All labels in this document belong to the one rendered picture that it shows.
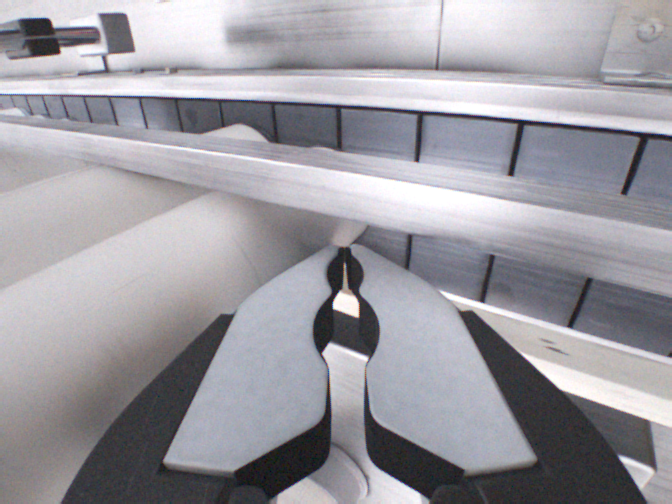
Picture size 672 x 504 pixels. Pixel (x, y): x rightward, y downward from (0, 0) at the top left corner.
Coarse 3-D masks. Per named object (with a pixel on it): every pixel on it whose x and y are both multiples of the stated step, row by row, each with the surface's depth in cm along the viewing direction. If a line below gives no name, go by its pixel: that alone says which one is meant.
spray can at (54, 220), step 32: (224, 128) 18; (256, 128) 18; (32, 192) 11; (64, 192) 11; (96, 192) 12; (128, 192) 12; (160, 192) 13; (192, 192) 14; (0, 224) 10; (32, 224) 10; (64, 224) 11; (96, 224) 11; (128, 224) 12; (0, 256) 9; (32, 256) 10; (64, 256) 10; (0, 288) 9
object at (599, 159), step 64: (192, 128) 21; (320, 128) 17; (384, 128) 15; (448, 128) 14; (512, 128) 13; (576, 128) 12; (640, 192) 11; (384, 256) 18; (448, 256) 17; (576, 320) 15; (640, 320) 13
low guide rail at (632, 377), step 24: (480, 312) 15; (504, 336) 14; (528, 336) 13; (552, 336) 13; (552, 360) 12; (576, 360) 12; (600, 360) 12; (624, 360) 12; (648, 360) 12; (576, 384) 12; (600, 384) 12; (624, 384) 11; (648, 384) 11; (624, 408) 12; (648, 408) 11
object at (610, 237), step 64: (0, 128) 17; (64, 128) 14; (128, 128) 13; (256, 192) 9; (320, 192) 8; (384, 192) 7; (448, 192) 7; (512, 192) 6; (576, 192) 6; (512, 256) 7; (576, 256) 6; (640, 256) 5
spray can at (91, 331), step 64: (128, 256) 9; (192, 256) 10; (256, 256) 11; (0, 320) 7; (64, 320) 7; (128, 320) 8; (192, 320) 9; (0, 384) 6; (64, 384) 7; (128, 384) 8; (0, 448) 6; (64, 448) 7
